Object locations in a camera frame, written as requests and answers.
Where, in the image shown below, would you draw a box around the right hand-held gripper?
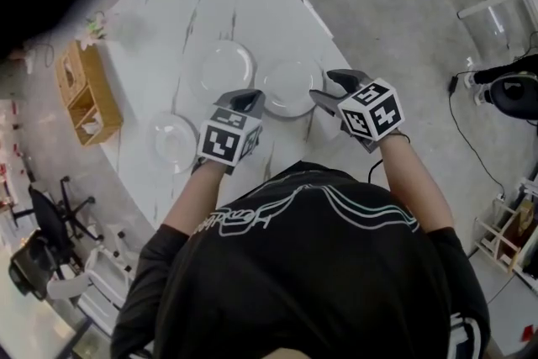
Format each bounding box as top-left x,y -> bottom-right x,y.
309,69 -> 405,154

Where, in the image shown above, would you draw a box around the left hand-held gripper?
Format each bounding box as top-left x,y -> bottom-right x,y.
196,88 -> 266,176

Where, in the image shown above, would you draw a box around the white ceramic plate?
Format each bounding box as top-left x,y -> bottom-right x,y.
145,109 -> 201,174
197,40 -> 257,102
254,58 -> 324,119

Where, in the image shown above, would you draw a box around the person's left forearm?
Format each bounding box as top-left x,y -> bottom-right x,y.
161,158 -> 224,232

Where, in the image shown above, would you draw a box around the person's right forearm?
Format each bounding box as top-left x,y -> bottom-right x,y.
377,133 -> 457,235

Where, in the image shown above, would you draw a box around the woven wicker tissue box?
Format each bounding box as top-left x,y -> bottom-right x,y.
54,40 -> 125,147

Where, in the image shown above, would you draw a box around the white paper tissue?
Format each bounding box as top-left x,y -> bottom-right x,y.
79,117 -> 102,135

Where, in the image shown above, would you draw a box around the black printed T-shirt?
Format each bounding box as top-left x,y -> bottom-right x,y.
111,159 -> 492,359

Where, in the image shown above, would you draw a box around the white metal rack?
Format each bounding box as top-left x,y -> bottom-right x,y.
474,176 -> 538,278

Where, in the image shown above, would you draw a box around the black office chair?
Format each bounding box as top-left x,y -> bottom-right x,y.
8,176 -> 104,302

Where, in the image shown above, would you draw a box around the group of small red objects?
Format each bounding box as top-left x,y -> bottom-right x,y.
0,103 -> 34,182

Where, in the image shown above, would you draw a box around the white office chair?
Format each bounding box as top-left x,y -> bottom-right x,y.
45,237 -> 142,335

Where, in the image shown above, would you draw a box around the black white striped shorts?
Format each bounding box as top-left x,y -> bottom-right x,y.
449,313 -> 484,359

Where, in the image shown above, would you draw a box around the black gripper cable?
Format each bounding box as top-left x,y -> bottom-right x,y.
367,158 -> 386,184

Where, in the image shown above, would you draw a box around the black floor cable with adapter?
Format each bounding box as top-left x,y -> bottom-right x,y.
447,73 -> 505,198

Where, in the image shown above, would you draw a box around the white metal desk frame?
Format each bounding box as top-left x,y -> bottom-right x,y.
456,0 -> 538,30

